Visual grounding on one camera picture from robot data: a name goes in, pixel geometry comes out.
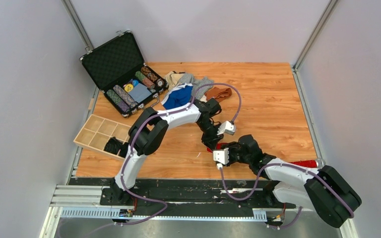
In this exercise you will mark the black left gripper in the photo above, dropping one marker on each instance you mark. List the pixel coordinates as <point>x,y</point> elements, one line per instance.
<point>212,141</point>

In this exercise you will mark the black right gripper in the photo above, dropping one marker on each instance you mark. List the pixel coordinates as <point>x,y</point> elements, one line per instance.
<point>236,146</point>

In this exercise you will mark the black pinstriped underwear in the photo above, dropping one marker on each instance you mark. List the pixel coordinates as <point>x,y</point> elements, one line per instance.
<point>113,146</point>

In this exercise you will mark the red underwear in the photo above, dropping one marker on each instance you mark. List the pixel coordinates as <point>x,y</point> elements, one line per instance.
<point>217,147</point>

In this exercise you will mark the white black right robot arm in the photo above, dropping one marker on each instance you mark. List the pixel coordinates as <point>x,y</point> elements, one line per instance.
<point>322,190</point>

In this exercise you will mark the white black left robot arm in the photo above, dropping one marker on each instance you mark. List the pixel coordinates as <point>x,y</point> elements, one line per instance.
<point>148,131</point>

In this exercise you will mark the brown underwear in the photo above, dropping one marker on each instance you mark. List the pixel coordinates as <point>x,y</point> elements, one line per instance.
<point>219,94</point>

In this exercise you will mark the blue underwear white waistband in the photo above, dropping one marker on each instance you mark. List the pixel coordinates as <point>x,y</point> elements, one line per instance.
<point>178,96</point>

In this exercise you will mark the grey striped underwear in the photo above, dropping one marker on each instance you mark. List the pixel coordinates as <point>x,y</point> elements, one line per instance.
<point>200,86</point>

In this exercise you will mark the beige underwear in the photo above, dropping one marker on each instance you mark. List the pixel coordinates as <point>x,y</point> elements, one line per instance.
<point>172,79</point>

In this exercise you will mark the rolled black underwear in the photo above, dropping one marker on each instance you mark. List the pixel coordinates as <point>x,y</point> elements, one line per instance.
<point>123,150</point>

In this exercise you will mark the red glitter lint roller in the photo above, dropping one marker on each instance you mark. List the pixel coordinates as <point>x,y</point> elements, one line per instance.
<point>315,163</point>

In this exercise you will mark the wooden compartment tray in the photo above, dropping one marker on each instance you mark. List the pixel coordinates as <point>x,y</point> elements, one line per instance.
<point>97,131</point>

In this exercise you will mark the black aluminium poker chip case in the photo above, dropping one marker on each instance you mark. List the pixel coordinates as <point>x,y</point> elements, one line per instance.
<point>119,70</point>

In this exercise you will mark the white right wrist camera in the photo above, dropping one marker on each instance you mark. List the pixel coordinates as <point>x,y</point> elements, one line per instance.
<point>221,157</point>

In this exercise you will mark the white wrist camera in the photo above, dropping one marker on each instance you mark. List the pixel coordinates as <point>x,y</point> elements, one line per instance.
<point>226,128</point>
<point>221,157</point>

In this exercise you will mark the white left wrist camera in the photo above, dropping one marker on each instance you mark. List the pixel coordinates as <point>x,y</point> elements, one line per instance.
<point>226,128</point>

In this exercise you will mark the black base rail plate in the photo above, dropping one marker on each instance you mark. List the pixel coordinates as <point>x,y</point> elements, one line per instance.
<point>190,197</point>

